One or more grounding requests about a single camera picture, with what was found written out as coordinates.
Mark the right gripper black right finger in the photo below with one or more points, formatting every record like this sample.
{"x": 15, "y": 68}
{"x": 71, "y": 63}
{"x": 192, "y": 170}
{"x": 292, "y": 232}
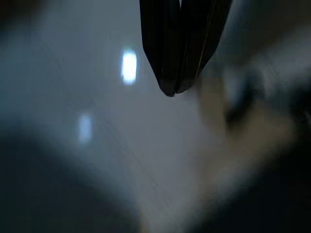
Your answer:
{"x": 201, "y": 31}

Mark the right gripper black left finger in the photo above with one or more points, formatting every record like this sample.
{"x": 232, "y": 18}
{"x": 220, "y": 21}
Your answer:
{"x": 160, "y": 36}

